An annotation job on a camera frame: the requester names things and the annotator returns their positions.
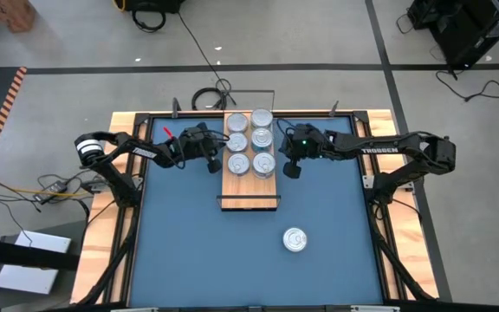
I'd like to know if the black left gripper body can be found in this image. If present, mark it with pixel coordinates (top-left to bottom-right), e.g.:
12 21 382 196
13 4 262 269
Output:
178 121 217 162

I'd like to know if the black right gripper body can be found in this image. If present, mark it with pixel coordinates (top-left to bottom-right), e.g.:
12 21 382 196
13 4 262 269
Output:
280 122 327 162

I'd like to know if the teal yellowfin tuna can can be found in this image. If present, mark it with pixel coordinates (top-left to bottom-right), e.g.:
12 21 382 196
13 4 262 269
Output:
250 127 275 153
225 132 250 153

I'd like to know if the green white tuna can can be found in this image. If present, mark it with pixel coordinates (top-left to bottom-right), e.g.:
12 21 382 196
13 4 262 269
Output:
225 112 250 134
249 107 275 130

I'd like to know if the dark blue albacore tuna can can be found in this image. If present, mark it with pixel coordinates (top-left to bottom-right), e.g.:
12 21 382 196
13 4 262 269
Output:
282 227 308 253
251 151 277 180

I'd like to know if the silver-lidded tuna can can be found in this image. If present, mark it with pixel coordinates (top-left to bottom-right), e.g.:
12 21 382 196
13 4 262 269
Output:
227 152 252 177

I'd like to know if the black equipment case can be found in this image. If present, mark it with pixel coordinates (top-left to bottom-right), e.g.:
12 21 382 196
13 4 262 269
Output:
123 0 186 14

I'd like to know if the black power adapter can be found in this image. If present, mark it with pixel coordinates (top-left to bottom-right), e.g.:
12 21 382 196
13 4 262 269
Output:
32 179 69 205

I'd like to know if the white panel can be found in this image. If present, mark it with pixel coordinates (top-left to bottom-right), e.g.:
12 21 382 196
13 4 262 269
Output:
0 229 73 296

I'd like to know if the orange black hazard strip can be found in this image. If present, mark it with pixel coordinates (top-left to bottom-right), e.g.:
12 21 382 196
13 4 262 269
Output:
0 66 29 177

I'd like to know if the black computer cart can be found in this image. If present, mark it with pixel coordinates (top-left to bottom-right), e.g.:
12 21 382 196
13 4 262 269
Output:
406 0 499 70

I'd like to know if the black beam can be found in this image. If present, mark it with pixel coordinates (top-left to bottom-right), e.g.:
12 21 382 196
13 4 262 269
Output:
0 236 81 272

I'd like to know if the cardboard box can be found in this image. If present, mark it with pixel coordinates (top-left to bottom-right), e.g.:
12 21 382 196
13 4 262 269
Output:
0 0 37 35

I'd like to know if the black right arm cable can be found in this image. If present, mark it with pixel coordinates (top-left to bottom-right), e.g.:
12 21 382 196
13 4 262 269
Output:
275 117 297 136

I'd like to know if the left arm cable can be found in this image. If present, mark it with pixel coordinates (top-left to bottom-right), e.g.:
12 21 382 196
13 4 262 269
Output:
169 136 190 171

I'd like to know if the coiled black cable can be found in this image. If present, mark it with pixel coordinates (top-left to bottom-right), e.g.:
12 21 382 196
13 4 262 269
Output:
131 9 167 34
191 86 229 112

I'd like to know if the wooden shelf with black frame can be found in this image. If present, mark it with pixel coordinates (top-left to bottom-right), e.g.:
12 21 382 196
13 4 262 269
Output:
217 88 282 212

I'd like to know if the black aluminium table frame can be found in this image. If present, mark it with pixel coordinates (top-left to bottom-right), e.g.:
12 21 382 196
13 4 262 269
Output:
74 110 439 312

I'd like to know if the long black floor cable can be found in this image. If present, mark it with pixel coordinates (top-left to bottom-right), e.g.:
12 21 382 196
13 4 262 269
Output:
177 11 237 107

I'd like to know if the white bracket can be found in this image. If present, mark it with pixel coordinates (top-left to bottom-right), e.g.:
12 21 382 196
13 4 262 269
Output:
350 304 401 312

